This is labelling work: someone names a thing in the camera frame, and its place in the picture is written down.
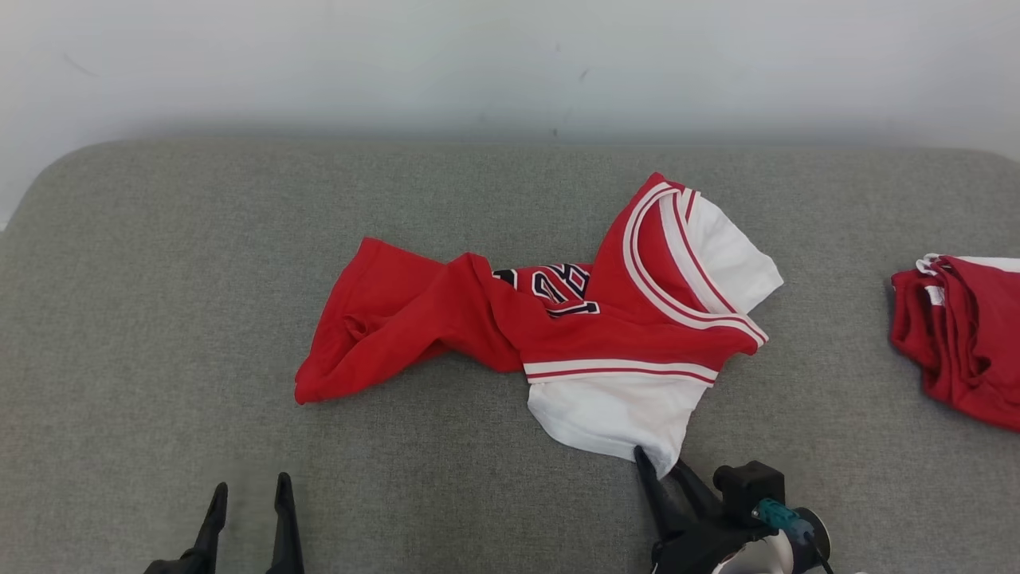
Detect red and white basketball jersey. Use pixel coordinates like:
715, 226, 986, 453
293, 171, 785, 479

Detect red shorts with white stripe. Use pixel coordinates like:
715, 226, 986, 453
889, 253, 1020, 434

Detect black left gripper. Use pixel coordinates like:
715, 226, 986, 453
143, 472, 306, 574

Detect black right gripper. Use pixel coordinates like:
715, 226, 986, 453
634, 446, 759, 574

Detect grey fabric sofa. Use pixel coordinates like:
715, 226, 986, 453
0, 140, 1020, 574

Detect teal right camera cable connector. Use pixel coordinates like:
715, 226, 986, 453
752, 497, 816, 548

